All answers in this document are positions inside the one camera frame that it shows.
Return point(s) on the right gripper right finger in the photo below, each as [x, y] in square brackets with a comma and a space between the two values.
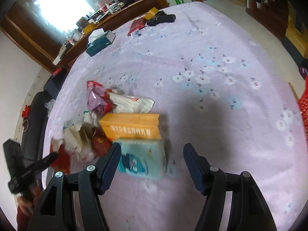
[249, 209]

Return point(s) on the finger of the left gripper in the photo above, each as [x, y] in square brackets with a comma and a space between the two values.
[41, 165]

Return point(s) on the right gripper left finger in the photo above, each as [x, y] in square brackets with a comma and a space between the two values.
[55, 210]

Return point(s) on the brown red snack packet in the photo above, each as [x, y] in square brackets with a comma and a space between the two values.
[100, 142]

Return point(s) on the blue white medicine box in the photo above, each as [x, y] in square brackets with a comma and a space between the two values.
[75, 137]

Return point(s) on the teal cartoon tissue pack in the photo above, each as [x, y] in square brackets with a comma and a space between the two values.
[142, 158]

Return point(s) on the orange medicine box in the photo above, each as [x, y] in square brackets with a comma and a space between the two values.
[131, 126]

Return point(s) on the purple red wrapper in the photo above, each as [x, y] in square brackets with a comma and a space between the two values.
[97, 98]

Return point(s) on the white striped plastic bag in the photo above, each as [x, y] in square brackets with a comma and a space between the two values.
[129, 104]

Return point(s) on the white cotton glove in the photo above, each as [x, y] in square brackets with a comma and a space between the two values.
[90, 118]

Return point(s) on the person's left hand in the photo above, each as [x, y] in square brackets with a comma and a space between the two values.
[23, 211]

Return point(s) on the black sofa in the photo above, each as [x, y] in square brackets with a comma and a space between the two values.
[33, 137]

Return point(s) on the red plastic mesh basket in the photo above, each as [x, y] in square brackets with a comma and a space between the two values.
[303, 105]

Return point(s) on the lilac floral tablecloth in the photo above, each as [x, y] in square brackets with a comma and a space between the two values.
[213, 86]

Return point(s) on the teal tissue box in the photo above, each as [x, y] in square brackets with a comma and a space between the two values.
[99, 40]

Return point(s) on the wooden sideboard counter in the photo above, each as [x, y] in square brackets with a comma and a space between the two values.
[111, 22]

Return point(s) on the black pouch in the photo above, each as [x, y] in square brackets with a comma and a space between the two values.
[161, 17]

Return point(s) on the yellow tape roll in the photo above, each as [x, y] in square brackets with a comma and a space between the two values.
[151, 13]

